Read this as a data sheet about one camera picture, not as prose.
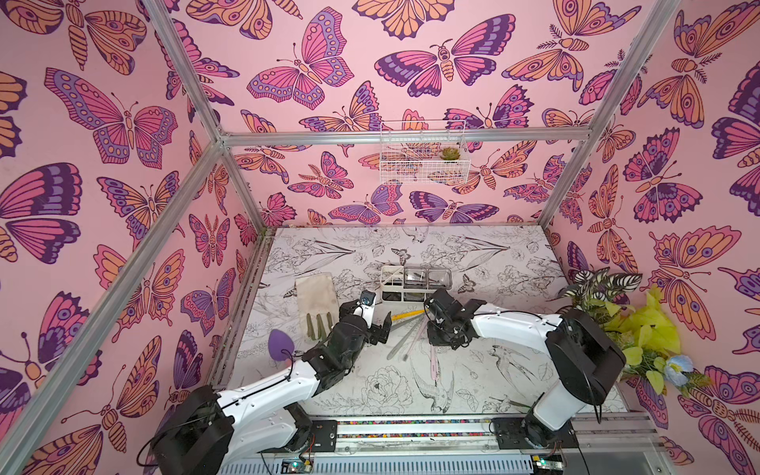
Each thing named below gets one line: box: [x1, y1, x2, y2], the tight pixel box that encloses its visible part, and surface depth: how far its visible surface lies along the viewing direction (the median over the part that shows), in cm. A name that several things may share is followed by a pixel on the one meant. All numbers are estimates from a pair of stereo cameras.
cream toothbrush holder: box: [380, 265, 453, 304], surface depth 99 cm
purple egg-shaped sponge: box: [267, 328, 295, 362], surface depth 92 cm
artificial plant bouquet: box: [556, 267, 712, 394], surface depth 68 cm
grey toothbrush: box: [385, 316, 427, 361], surface depth 92 cm
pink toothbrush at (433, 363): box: [430, 344, 439, 381], surface depth 87 cm
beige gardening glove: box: [295, 273, 340, 342], surface depth 102 cm
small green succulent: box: [440, 146, 461, 161], surface depth 95 cm
